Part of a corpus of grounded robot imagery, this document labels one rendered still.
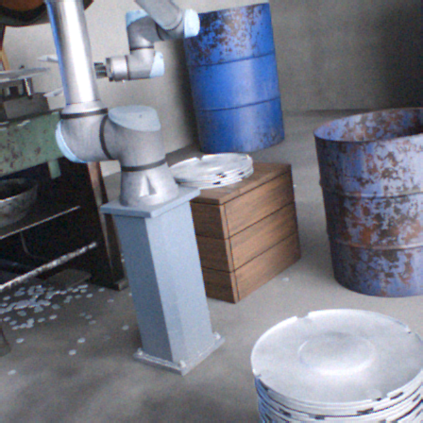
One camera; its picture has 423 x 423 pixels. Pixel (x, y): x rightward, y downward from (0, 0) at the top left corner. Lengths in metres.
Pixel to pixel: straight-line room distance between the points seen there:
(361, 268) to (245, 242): 0.36
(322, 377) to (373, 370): 0.08
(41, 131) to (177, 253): 0.71
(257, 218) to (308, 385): 1.00
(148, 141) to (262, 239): 0.65
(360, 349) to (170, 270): 0.61
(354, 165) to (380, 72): 3.09
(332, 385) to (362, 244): 0.87
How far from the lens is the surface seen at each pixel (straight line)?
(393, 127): 2.10
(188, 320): 1.60
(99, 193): 2.07
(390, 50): 4.73
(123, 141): 1.47
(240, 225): 1.87
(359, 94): 4.89
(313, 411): 0.97
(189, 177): 1.91
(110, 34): 4.00
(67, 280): 1.92
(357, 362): 1.04
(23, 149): 1.98
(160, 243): 1.49
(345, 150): 1.73
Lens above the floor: 0.86
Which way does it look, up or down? 18 degrees down
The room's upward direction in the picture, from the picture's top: 9 degrees counter-clockwise
